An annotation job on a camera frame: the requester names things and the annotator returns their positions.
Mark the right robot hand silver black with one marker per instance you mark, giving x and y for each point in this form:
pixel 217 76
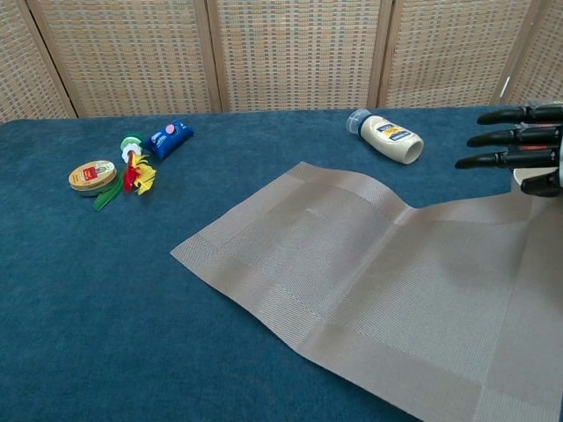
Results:
pixel 541 160

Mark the white bowl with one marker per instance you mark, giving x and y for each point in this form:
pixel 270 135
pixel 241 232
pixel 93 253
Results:
pixel 519 180

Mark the grey woven placemat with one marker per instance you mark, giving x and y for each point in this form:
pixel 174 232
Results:
pixel 396 285

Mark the mayonnaise squeeze bottle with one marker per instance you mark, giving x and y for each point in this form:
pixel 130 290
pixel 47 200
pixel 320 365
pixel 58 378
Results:
pixel 391 138

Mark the bamboo folding screen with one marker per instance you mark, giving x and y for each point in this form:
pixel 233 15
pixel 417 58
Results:
pixel 281 53

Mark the blue snack packet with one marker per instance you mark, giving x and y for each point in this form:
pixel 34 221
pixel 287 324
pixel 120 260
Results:
pixel 167 138

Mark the colourful feather shuttlecock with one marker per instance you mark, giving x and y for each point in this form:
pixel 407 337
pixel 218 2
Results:
pixel 140 176

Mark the blue carpet table cover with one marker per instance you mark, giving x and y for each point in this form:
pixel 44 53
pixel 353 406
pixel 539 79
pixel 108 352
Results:
pixel 132 285

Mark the round yellow tin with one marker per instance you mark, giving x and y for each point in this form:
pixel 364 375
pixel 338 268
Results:
pixel 92 176

